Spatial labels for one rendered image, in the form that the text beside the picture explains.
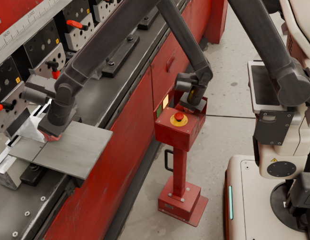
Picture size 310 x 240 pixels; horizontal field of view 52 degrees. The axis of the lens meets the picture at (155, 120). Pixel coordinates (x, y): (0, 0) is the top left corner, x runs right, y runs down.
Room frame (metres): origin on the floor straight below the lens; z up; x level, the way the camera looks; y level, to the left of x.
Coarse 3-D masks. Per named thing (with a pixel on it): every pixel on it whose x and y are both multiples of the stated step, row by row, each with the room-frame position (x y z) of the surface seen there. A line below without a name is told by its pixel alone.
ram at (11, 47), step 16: (0, 0) 0.75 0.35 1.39; (16, 0) 0.79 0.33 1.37; (32, 0) 0.84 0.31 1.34; (64, 0) 0.96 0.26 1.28; (0, 16) 0.73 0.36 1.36; (16, 16) 0.77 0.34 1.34; (48, 16) 0.88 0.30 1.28; (0, 32) 0.71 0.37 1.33; (32, 32) 0.80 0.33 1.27; (16, 48) 0.73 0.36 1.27
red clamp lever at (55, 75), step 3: (45, 63) 0.80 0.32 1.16; (48, 63) 0.79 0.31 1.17; (51, 63) 0.79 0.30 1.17; (54, 63) 0.79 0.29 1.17; (57, 63) 0.79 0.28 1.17; (51, 66) 0.79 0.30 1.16; (54, 66) 0.78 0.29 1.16; (57, 66) 0.79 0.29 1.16; (54, 69) 0.79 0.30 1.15; (54, 72) 0.79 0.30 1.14; (57, 72) 0.79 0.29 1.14; (54, 75) 0.79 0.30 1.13; (57, 75) 0.79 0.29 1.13; (54, 78) 0.79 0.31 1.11
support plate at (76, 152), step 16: (80, 128) 0.67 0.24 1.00; (96, 128) 0.67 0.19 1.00; (16, 144) 0.62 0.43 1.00; (32, 144) 0.62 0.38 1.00; (48, 144) 0.62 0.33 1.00; (64, 144) 0.61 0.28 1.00; (80, 144) 0.61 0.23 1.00; (96, 144) 0.60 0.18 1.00; (48, 160) 0.56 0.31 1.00; (64, 160) 0.55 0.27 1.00; (80, 160) 0.55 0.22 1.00; (96, 160) 0.55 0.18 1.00; (80, 176) 0.49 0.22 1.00
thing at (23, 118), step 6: (24, 114) 0.70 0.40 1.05; (30, 114) 0.72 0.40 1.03; (18, 120) 0.68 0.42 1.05; (24, 120) 0.69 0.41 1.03; (12, 126) 0.65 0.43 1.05; (18, 126) 0.67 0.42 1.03; (24, 126) 0.69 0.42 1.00; (6, 132) 0.63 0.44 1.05; (12, 132) 0.64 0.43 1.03; (18, 132) 0.67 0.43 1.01; (12, 138) 0.64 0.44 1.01
